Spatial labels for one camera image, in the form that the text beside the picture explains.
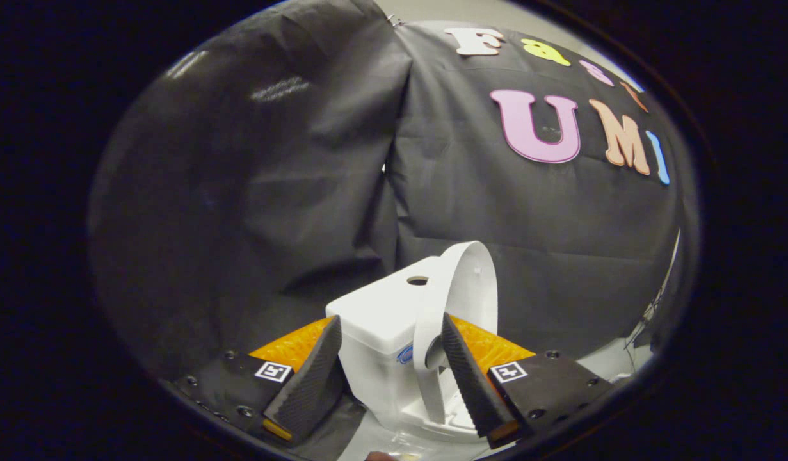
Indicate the white toilet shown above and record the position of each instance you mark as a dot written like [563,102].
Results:
[381,314]

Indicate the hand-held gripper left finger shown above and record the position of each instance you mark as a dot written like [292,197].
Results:
[310,384]

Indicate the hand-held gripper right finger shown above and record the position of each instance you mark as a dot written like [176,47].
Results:
[470,384]

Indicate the black backdrop cloth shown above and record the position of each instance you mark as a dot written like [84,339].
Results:
[272,192]

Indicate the white toilet lid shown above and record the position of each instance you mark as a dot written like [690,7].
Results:
[477,288]

